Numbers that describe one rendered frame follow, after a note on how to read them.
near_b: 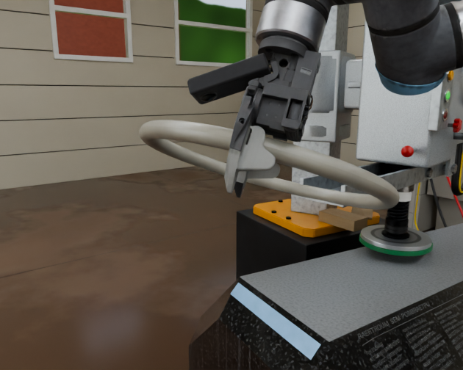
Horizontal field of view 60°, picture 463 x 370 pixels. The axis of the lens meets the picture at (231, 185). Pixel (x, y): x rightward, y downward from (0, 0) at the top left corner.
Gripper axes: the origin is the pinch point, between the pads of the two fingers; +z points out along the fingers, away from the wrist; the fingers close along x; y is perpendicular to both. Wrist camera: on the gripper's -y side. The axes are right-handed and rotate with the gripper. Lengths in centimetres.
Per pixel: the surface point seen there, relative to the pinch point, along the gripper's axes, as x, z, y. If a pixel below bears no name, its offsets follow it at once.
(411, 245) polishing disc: 77, -2, 40
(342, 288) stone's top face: 59, 15, 23
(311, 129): 133, -44, -2
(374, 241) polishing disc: 79, 0, 30
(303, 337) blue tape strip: 39.4, 25.4, 15.6
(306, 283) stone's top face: 60, 16, 13
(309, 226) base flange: 135, 0, 9
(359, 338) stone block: 41, 22, 27
